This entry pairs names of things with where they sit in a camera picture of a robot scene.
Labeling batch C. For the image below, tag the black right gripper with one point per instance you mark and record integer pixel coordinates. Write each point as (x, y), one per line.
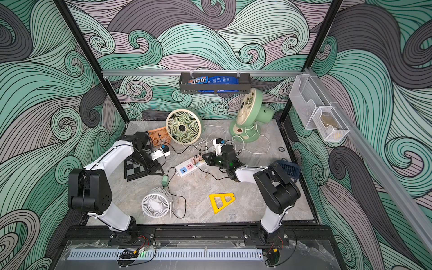
(212, 160)

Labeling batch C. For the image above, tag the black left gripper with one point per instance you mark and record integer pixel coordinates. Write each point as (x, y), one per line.
(154, 166)

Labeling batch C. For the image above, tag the white multicolour power strip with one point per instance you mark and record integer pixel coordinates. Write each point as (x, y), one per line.
(188, 166)

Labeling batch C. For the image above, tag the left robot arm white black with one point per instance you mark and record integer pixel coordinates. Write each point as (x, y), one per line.
(89, 191)

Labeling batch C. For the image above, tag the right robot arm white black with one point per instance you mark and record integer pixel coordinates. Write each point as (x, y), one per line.
(277, 189)

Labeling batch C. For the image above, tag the cream green round fan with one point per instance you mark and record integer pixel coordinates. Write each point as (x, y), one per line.
(184, 126)

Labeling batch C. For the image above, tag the white round desk fan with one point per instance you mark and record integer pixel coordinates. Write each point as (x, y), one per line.
(157, 203)

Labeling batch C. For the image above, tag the black grey chessboard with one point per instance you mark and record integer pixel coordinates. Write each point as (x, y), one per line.
(134, 171)

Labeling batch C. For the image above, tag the green usb charger adapter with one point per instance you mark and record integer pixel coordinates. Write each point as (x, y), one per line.
(165, 181)

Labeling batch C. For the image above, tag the yellow triangle ruler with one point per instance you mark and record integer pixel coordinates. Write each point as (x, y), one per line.
(221, 201)

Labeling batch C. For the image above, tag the blue candy packet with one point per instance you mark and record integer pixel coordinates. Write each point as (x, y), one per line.
(214, 80)

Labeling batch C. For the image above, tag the green pedestal desk fan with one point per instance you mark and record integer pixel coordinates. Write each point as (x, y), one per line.
(251, 114)

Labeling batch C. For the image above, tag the black wall shelf tray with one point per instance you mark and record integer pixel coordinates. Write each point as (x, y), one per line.
(244, 85)

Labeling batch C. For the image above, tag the white perforated cable duct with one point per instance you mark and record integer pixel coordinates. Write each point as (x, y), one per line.
(167, 254)

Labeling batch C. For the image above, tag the clear plastic wall bin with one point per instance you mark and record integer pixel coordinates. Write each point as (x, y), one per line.
(315, 110)

